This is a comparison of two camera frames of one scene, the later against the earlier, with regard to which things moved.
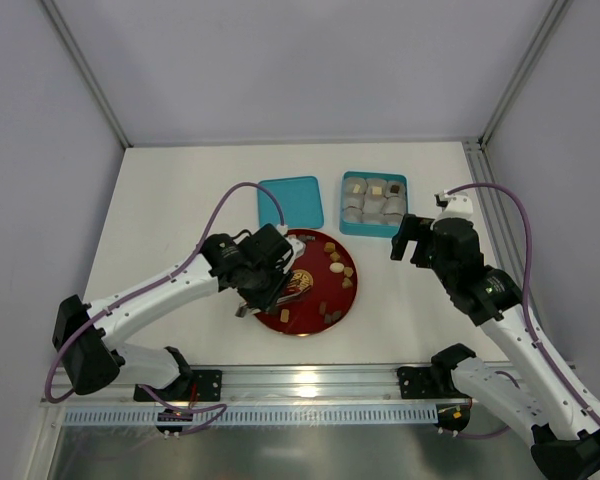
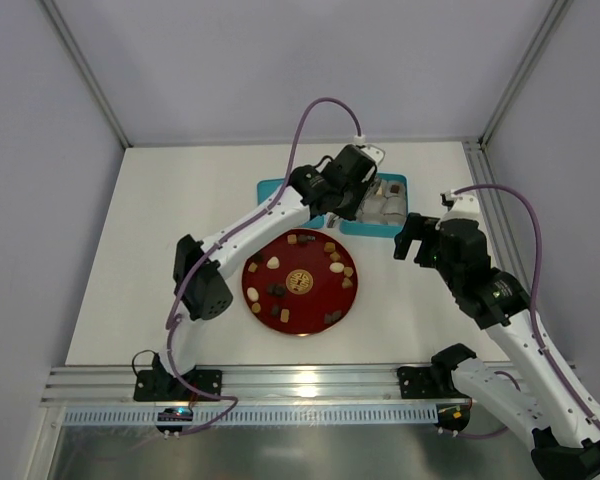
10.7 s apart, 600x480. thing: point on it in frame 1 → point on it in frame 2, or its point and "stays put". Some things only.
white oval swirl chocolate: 336,267 stays put
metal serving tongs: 243,308 → 333,221
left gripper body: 268,298 → 362,201
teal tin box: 373,203 stays put
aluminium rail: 264,384 stays put
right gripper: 415,240 stays put
